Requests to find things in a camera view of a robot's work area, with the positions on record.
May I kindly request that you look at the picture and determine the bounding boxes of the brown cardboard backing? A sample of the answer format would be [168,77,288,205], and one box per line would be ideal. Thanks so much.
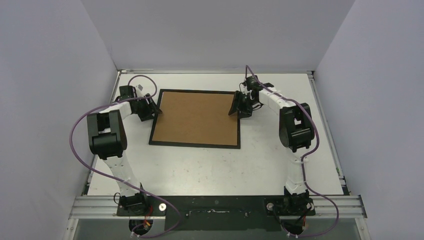
[152,91,239,147]

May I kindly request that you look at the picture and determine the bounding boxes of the black picture frame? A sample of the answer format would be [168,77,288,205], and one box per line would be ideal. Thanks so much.
[148,88,242,150]

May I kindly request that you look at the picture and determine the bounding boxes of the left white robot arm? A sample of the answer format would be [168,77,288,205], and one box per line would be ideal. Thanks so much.
[86,85,162,216]

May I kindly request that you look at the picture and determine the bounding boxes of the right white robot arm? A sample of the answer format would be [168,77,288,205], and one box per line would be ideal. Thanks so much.
[228,75,315,217]

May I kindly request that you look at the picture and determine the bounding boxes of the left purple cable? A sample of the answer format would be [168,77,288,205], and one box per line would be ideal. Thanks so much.
[68,74,182,239]

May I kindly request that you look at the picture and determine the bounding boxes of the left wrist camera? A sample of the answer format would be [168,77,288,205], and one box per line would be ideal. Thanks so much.
[135,84,143,92]

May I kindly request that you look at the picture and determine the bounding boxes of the aluminium front rail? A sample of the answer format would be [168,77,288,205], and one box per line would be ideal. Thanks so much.
[69,195,368,219]

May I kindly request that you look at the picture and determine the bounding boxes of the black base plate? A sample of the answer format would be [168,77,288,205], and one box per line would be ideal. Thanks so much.
[116,195,316,235]

